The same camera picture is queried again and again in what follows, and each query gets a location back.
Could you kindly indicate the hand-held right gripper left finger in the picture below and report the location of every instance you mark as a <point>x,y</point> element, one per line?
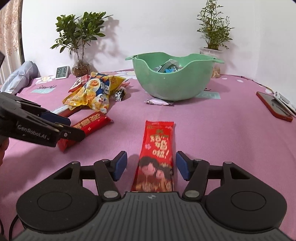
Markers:
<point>120,165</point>

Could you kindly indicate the white flat device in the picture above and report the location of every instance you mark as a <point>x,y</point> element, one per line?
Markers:
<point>285,100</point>

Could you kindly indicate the pale pink snack packet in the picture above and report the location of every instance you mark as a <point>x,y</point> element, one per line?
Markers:
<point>158,101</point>

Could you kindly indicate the light blue cloth bundle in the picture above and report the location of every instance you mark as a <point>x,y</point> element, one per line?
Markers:
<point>20,76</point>

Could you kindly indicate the green plastic bowl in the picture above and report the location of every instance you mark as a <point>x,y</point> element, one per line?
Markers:
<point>173,85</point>

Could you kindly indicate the glass vase with pebbles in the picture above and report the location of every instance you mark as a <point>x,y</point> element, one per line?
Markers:
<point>81,70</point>

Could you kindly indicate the red smartphone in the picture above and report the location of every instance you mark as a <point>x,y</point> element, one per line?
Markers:
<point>272,105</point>

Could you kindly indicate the broad-leaf green plant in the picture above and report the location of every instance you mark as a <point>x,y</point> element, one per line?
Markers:
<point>76,30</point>

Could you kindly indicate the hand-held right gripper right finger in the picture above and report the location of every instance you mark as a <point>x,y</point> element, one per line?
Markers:
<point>182,165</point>

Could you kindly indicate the yellow chip bag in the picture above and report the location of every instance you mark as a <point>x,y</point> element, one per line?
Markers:
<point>97,92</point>

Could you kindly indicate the floral beige curtain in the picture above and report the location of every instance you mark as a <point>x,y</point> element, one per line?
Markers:
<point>10,34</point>

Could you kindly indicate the pink flowered cloth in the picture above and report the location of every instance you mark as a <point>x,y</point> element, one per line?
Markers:
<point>219,139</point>

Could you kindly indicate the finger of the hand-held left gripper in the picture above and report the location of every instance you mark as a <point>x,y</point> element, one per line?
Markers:
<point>71,134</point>
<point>57,119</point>

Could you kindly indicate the red bar packet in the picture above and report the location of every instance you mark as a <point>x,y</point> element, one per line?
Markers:
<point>92,122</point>

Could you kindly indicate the fine-leaf green plant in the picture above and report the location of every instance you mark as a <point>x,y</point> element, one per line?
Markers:
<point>214,34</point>

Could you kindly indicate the blue snack packet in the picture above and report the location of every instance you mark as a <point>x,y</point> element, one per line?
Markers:
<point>170,70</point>

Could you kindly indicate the white digital clock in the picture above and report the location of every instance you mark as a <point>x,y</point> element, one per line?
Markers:
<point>62,72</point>

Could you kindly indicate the small black snack packet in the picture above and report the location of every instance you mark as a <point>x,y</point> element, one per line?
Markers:
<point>120,93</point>

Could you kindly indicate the red packet with people print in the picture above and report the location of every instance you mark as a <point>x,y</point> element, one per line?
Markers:
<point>157,150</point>

